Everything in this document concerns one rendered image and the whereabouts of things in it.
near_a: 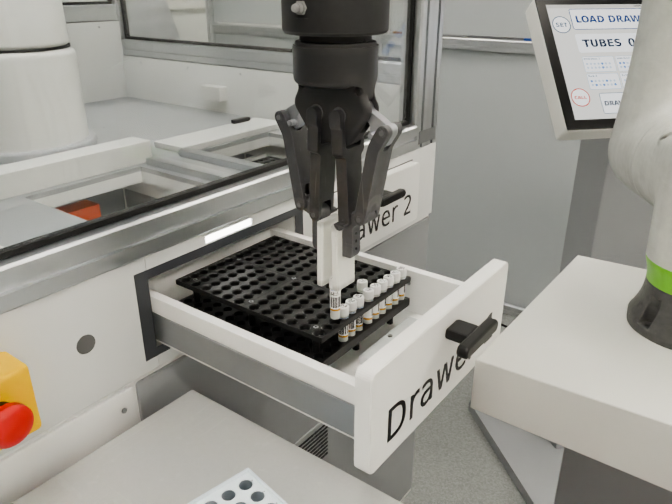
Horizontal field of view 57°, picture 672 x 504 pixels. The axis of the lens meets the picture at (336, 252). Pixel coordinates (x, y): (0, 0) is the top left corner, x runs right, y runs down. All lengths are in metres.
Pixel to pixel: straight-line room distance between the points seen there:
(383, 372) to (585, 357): 0.31
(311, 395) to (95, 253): 0.27
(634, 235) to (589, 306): 0.76
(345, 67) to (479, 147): 1.92
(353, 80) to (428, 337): 0.25
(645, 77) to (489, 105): 1.52
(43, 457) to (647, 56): 0.85
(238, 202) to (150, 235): 0.14
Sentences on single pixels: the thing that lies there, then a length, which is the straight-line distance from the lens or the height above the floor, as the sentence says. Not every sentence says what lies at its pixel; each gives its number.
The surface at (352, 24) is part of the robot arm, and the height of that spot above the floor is 1.20.
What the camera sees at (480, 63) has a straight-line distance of 2.39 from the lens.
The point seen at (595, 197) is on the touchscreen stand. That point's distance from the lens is 1.56.
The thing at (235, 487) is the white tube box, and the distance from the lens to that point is 0.62.
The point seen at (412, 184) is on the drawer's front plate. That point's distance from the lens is 1.13.
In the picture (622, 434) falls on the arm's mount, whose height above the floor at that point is 0.80.
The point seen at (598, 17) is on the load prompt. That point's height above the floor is 1.16.
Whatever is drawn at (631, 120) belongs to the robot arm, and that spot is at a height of 1.06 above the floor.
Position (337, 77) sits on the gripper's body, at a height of 1.15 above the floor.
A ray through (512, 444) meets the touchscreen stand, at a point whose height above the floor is 0.03.
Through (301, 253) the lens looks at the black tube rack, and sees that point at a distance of 0.81.
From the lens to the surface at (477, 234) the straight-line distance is 2.53.
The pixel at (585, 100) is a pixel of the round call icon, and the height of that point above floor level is 1.01.
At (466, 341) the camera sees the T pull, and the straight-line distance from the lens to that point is 0.61.
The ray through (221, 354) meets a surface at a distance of 0.68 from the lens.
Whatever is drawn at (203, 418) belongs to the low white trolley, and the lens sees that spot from 0.76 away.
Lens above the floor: 1.23
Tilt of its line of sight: 24 degrees down
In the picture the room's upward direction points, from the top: straight up
